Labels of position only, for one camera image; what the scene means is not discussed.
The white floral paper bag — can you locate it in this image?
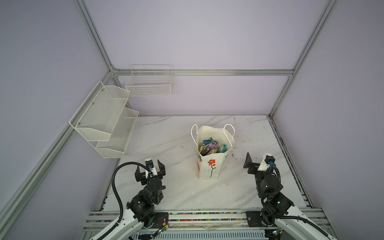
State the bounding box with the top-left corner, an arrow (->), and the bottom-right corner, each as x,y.
191,124 -> 236,180

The brown purple candy bar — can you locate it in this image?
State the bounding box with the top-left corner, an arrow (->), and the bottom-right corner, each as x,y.
201,141 -> 218,156

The yellow-green snack packet back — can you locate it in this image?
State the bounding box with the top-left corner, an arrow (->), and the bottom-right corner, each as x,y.
199,143 -> 207,154

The blue snack packet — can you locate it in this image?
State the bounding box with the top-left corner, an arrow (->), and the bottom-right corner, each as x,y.
203,138 -> 213,145

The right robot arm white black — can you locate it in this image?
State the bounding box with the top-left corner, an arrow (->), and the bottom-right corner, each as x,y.
243,153 -> 335,240

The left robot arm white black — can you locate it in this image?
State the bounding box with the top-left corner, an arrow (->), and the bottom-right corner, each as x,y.
92,159 -> 166,240

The lower white mesh shelf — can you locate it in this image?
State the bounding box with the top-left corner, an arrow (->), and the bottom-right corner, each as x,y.
96,108 -> 139,159

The white mesh shelf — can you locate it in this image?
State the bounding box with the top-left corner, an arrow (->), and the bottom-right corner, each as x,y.
69,82 -> 130,142
96,108 -> 139,159

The upper white mesh shelf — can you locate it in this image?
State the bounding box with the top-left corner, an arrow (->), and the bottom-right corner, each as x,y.
69,82 -> 130,142

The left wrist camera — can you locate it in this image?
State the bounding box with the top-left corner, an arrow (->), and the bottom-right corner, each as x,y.
145,159 -> 158,179

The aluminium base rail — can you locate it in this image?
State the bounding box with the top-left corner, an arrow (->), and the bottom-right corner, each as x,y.
78,208 -> 336,240

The white wire basket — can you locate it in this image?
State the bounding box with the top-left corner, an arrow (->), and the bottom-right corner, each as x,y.
126,65 -> 174,97

